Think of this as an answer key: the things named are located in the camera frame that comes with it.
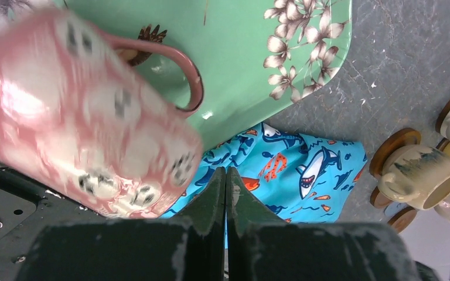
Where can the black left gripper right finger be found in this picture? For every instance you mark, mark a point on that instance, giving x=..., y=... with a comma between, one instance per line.
x=264, y=247

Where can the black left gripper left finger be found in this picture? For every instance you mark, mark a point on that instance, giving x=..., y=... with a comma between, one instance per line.
x=187, y=246

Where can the beige mug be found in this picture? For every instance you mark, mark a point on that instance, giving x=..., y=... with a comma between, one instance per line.
x=416, y=175

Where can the pink mug maroon inside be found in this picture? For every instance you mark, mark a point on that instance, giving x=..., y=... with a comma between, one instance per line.
x=81, y=121

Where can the blue round coaster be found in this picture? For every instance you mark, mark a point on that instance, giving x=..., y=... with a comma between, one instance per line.
x=394, y=208

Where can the dark brown round coaster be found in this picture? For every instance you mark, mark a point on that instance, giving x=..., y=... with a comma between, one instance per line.
x=443, y=144

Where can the blue shark print cloth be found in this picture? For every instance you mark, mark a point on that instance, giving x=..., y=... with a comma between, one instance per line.
x=300, y=178

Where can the green floral tray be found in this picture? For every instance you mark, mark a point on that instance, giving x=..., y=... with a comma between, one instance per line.
x=255, y=57

